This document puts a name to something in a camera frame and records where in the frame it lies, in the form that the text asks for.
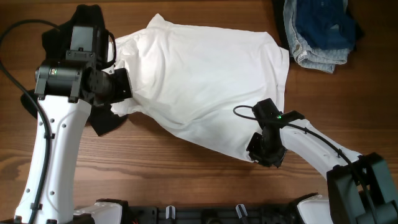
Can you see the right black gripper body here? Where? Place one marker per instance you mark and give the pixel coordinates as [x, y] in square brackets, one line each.
[260, 147]

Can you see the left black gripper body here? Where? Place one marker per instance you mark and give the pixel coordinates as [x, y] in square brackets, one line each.
[117, 87]

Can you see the white t-shirt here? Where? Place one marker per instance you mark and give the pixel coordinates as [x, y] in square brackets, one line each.
[189, 79]

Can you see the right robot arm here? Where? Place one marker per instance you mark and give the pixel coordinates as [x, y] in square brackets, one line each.
[360, 187]

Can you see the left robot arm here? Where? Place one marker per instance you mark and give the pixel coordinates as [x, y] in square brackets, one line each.
[48, 194]

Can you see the black t-shirt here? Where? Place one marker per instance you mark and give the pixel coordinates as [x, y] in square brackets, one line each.
[62, 37]

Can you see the light blue denim jeans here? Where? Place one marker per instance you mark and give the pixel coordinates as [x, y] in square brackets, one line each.
[302, 53]

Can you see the black folded garment under jeans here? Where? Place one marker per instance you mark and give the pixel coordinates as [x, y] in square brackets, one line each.
[278, 8]

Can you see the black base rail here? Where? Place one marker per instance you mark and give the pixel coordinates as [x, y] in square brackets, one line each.
[264, 214]

